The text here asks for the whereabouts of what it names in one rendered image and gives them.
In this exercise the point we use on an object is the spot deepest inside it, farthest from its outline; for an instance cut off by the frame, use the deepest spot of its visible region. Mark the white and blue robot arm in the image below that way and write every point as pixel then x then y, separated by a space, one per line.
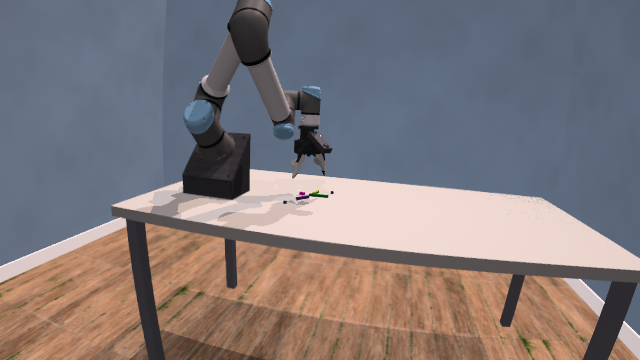
pixel 248 27

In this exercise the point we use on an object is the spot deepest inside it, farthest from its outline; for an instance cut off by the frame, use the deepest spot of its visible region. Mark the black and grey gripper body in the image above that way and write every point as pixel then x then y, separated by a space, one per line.
pixel 310 149

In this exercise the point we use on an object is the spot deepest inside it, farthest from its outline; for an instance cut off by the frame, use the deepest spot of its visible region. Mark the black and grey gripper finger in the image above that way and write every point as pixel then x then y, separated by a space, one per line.
pixel 320 160
pixel 301 158

